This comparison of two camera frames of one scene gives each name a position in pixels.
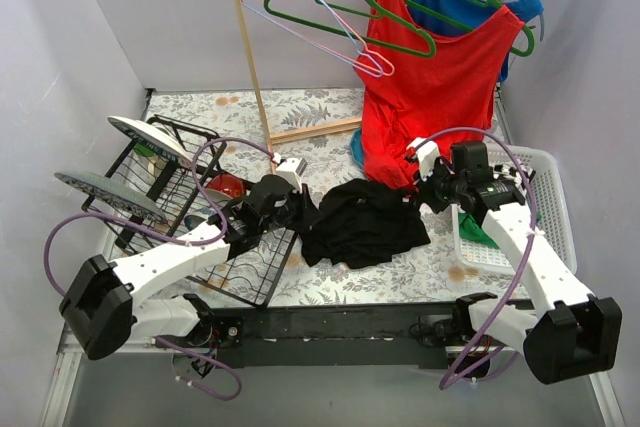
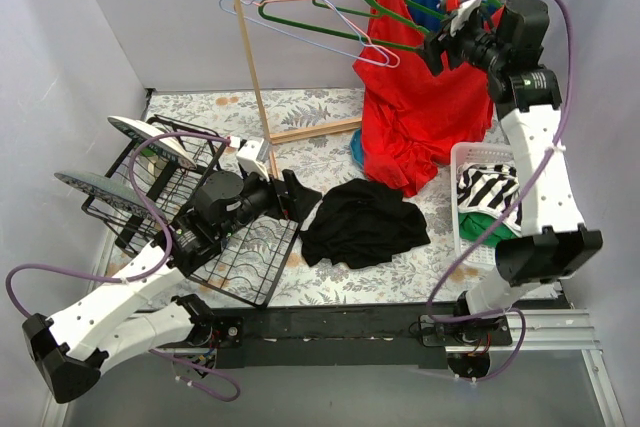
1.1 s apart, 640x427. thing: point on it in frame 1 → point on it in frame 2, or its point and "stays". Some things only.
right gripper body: x=429 y=191 → x=448 y=47
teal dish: x=356 y=146 stays
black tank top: x=362 y=224 stays
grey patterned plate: x=115 y=194 stays
